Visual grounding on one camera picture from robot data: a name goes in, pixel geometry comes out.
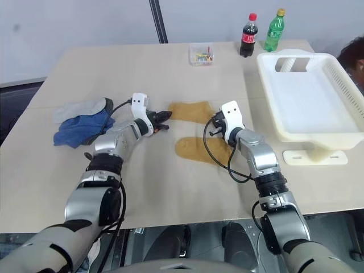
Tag blue sock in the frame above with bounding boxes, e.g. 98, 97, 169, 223
53, 109, 116, 150

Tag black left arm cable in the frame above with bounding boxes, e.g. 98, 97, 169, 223
109, 97, 133, 120

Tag grey robot torso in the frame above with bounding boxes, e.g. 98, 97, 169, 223
109, 257, 285, 273

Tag cola bottle with red cap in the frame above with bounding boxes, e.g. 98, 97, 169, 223
239, 13, 258, 59

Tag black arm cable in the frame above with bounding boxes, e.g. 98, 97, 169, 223
109, 97, 133, 120
202, 115, 257, 184

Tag grey sock with dark toe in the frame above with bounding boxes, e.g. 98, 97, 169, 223
53, 97, 114, 125

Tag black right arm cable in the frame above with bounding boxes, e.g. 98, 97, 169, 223
202, 115, 257, 184

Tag clear plastic box colourful bits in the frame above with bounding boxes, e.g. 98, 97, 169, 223
188, 43, 216, 67

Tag black pole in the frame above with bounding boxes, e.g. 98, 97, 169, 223
148, 0, 169, 44

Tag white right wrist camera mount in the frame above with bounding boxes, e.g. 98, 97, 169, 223
221, 100, 246, 137

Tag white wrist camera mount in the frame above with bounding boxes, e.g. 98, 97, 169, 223
221, 100, 246, 137
131, 92, 154, 134

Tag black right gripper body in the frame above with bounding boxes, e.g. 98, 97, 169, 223
216, 111, 229, 138

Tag white slotted plastic plate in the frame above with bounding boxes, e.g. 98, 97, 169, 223
282, 141, 349, 167

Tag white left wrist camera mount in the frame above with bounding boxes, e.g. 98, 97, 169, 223
131, 92, 154, 134

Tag mustard yellow sock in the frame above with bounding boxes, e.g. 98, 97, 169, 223
175, 136, 237, 169
167, 100, 217, 125

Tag white plastic basket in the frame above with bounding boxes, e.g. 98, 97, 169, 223
256, 48, 364, 151

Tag person's dark-haired head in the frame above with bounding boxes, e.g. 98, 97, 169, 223
336, 36, 364, 95

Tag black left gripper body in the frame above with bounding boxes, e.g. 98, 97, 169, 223
146, 110, 160, 133

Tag green soda bottle yellow cap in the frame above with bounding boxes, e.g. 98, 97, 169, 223
263, 8, 286, 53

